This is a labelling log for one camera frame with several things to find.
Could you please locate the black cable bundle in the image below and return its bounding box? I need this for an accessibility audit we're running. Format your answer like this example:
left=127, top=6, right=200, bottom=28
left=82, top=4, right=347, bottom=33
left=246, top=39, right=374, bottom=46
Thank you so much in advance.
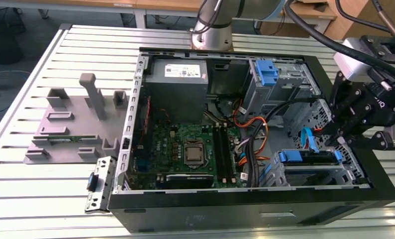
left=247, top=98, right=318, bottom=188

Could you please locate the blue data wire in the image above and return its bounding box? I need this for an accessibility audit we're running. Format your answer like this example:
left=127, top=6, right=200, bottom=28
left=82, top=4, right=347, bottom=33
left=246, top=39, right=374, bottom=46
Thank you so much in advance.
left=301, top=126, right=322, bottom=154

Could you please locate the green RAM stick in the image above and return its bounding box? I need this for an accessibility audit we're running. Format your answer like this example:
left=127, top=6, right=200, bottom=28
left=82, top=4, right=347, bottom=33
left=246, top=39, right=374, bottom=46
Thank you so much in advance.
left=47, top=135, right=84, bottom=144

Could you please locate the black open PC case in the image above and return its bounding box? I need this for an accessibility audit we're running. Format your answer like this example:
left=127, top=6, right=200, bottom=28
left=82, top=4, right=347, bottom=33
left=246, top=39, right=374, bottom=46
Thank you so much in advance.
left=84, top=46, right=395, bottom=234

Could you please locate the orange wire bundle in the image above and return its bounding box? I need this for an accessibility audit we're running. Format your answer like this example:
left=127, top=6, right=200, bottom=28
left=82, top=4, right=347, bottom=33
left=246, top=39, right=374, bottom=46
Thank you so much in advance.
left=234, top=117, right=271, bottom=163

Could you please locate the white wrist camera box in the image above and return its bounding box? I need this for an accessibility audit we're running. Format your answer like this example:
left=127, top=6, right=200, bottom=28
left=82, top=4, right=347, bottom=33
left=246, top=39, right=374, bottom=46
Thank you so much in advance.
left=333, top=37, right=375, bottom=82

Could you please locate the black bin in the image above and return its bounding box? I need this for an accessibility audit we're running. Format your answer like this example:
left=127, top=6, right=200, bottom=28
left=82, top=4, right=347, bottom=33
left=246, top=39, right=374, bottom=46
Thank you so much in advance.
left=0, top=6, right=27, bottom=66

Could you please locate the wooden desk with white legs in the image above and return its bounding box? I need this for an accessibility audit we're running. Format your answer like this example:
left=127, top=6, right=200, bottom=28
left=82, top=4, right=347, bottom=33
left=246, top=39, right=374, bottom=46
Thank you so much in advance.
left=27, top=0, right=202, bottom=28
left=260, top=0, right=338, bottom=39

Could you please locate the pale blue floor cable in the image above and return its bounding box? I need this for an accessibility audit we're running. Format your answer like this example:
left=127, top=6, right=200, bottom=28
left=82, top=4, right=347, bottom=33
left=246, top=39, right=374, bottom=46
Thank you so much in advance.
left=0, top=70, right=32, bottom=78

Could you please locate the grey power supply unit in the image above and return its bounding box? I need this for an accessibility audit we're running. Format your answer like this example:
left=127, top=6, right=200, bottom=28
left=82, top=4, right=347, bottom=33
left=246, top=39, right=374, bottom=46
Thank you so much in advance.
left=140, top=59, right=210, bottom=125

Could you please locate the green motherboard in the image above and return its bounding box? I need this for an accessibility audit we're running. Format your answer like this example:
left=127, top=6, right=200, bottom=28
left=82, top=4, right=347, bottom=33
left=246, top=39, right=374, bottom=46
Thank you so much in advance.
left=131, top=122, right=251, bottom=189

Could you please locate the hard disk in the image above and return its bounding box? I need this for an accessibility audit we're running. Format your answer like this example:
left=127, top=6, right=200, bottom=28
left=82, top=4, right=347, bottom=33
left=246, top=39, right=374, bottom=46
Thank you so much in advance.
left=262, top=148, right=345, bottom=186

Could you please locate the blue plastic drive latch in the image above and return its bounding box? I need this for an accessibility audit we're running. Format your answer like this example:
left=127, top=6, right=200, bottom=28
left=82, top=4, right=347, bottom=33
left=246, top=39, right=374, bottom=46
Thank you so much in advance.
left=255, top=59, right=279, bottom=87

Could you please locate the thick black hose cable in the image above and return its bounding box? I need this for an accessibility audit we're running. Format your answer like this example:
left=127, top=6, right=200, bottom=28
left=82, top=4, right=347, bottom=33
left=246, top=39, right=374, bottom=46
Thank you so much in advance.
left=283, top=0, right=395, bottom=84
left=335, top=0, right=395, bottom=35

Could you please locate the black graphics card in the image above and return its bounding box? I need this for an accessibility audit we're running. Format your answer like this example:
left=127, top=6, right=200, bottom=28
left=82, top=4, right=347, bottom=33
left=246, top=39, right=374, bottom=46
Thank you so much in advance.
left=155, top=173, right=215, bottom=189

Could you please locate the metal disk bay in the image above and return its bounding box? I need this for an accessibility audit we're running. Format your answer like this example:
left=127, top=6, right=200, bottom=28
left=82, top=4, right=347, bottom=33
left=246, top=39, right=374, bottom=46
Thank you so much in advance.
left=273, top=149, right=366, bottom=188

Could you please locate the grey parts rack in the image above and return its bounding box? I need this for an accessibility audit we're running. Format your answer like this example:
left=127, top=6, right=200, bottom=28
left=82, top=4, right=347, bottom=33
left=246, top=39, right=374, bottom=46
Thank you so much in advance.
left=24, top=73, right=132, bottom=166

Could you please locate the black RAM slot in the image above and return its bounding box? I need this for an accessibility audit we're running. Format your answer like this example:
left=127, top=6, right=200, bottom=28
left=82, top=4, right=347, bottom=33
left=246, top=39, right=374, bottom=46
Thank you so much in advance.
left=214, top=123, right=230, bottom=184
left=220, top=123, right=238, bottom=184

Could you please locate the thin red wire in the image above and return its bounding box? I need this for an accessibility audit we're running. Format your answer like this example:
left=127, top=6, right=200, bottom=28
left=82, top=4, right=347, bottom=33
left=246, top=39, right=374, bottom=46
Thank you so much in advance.
left=143, top=96, right=152, bottom=133

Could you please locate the blue VGA port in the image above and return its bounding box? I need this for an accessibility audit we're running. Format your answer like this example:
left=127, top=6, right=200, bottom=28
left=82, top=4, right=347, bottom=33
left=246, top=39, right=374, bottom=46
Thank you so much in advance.
left=86, top=172, right=100, bottom=192

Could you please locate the silver CPU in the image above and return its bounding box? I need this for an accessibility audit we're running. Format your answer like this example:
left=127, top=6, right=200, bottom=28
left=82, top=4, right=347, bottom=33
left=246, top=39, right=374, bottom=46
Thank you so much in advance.
left=186, top=146, right=203, bottom=161

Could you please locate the wooden cabinet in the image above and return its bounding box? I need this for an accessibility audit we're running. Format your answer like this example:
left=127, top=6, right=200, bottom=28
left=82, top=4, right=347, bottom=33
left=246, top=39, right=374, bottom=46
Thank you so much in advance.
left=322, top=0, right=395, bottom=72

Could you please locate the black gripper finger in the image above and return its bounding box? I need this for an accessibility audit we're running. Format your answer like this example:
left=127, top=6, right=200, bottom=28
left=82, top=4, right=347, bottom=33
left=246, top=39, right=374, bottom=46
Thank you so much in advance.
left=323, top=71, right=373, bottom=147
left=341, top=125, right=395, bottom=152

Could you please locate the black CPU socket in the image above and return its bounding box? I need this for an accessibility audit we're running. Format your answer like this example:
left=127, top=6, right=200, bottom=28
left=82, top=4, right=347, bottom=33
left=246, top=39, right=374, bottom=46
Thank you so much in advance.
left=183, top=139, right=208, bottom=168

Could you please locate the metal optical drive cage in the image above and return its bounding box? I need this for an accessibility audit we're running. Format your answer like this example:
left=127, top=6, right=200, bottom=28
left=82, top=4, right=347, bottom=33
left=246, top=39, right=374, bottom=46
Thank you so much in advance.
left=243, top=58, right=313, bottom=118

